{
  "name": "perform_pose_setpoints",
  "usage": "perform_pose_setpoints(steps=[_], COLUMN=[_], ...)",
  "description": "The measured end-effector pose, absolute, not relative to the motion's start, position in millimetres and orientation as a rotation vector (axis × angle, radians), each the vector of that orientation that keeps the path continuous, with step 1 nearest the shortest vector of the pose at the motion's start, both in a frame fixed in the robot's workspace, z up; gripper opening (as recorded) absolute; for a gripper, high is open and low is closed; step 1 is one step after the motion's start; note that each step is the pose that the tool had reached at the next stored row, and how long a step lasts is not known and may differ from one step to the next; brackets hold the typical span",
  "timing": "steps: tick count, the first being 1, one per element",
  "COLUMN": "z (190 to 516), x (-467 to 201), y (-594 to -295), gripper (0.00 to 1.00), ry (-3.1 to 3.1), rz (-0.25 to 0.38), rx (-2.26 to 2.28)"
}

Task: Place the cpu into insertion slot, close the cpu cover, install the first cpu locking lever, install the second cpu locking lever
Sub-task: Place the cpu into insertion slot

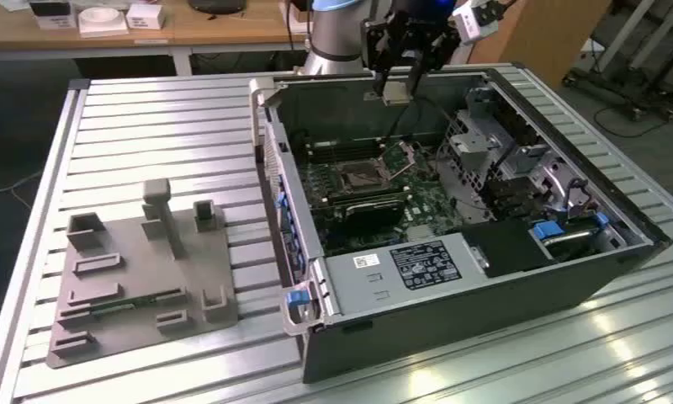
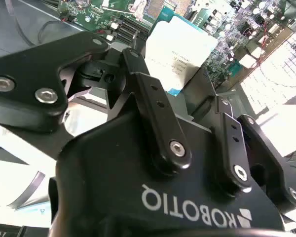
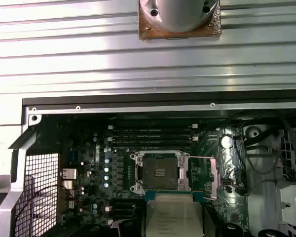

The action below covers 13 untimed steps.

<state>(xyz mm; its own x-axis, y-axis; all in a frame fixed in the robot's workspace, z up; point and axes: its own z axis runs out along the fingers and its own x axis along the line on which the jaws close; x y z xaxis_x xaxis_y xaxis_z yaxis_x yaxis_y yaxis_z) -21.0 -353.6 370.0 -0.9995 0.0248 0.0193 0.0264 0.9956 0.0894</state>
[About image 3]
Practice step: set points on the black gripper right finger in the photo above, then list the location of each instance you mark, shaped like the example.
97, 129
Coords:
212, 224

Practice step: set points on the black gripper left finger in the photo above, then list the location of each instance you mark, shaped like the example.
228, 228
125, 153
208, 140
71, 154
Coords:
135, 227

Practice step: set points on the silver-topped CPU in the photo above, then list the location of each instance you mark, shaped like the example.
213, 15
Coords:
173, 217

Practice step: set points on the CPU socket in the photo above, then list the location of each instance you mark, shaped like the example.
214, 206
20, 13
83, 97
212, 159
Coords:
160, 170

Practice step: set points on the black RAM slot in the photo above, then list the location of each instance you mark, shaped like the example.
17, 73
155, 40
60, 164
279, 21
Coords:
150, 144
150, 139
150, 132
150, 128

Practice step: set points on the green motherboard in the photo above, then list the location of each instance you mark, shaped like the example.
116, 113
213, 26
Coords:
224, 209

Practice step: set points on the silver drive cage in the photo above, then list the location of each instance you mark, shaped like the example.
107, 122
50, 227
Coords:
261, 182

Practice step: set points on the small silver heat sink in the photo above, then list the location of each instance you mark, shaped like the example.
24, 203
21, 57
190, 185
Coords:
72, 205
68, 184
69, 173

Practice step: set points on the silver coin battery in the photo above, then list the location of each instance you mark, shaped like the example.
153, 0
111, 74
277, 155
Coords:
227, 142

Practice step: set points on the black open PC case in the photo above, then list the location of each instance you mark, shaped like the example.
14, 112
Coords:
148, 100

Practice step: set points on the square brown base plate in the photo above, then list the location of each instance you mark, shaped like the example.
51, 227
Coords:
182, 35

